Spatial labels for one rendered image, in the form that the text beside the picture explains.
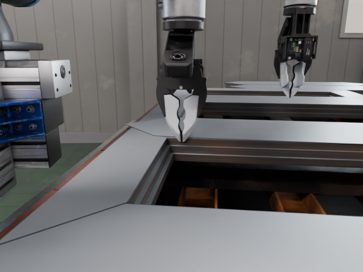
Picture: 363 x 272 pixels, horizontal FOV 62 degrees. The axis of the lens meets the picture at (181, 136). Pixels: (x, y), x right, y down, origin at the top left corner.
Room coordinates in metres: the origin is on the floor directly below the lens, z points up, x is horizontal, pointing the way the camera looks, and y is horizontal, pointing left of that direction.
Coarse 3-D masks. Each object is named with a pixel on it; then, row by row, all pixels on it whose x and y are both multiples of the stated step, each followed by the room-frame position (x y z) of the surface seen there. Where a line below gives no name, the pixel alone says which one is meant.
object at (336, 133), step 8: (320, 128) 0.63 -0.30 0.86; (328, 128) 0.63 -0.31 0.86; (336, 128) 0.63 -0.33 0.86; (344, 128) 0.63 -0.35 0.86; (352, 128) 0.63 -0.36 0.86; (328, 136) 0.57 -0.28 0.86; (336, 136) 0.57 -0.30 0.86; (344, 136) 0.57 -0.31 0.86; (352, 136) 0.57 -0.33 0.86; (360, 136) 0.57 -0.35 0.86
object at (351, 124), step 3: (345, 123) 0.68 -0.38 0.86; (348, 123) 0.68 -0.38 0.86; (351, 123) 0.68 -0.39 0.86; (354, 123) 0.68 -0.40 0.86; (357, 123) 0.68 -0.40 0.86; (360, 123) 0.68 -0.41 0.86; (351, 126) 0.65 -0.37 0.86; (354, 126) 0.65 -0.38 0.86; (357, 126) 0.65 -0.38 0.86; (360, 126) 0.65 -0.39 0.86; (354, 129) 0.62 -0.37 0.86; (357, 129) 0.62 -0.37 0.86; (360, 129) 0.62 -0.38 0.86; (360, 132) 0.60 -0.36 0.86
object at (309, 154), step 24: (312, 96) 1.27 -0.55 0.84; (336, 96) 1.20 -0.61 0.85; (168, 144) 0.56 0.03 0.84; (192, 144) 0.55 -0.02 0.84; (216, 144) 0.55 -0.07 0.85; (240, 144) 0.54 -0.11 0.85; (264, 144) 0.54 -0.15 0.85; (288, 144) 0.53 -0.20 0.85; (312, 144) 0.53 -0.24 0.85; (336, 144) 0.52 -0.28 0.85; (360, 144) 0.52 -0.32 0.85; (168, 168) 0.48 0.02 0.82; (144, 192) 0.35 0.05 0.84
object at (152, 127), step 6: (150, 120) 0.71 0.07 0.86; (156, 120) 0.71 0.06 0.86; (162, 120) 0.71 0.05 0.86; (138, 126) 0.64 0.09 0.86; (144, 126) 0.64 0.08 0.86; (150, 126) 0.64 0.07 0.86; (156, 126) 0.64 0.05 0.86; (162, 126) 0.64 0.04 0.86; (150, 132) 0.59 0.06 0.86; (156, 132) 0.59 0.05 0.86
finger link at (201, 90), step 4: (204, 80) 0.54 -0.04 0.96; (200, 84) 0.54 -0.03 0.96; (204, 84) 0.54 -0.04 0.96; (196, 88) 0.54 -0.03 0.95; (200, 88) 0.54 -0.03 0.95; (204, 88) 0.54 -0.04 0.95; (196, 92) 0.54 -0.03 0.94; (200, 92) 0.54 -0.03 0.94; (204, 92) 0.54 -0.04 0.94; (200, 96) 0.54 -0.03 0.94; (204, 96) 0.54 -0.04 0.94; (200, 100) 0.54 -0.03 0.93; (204, 100) 0.54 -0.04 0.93; (200, 104) 0.54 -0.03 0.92; (200, 108) 0.54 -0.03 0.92; (200, 112) 0.54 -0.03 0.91
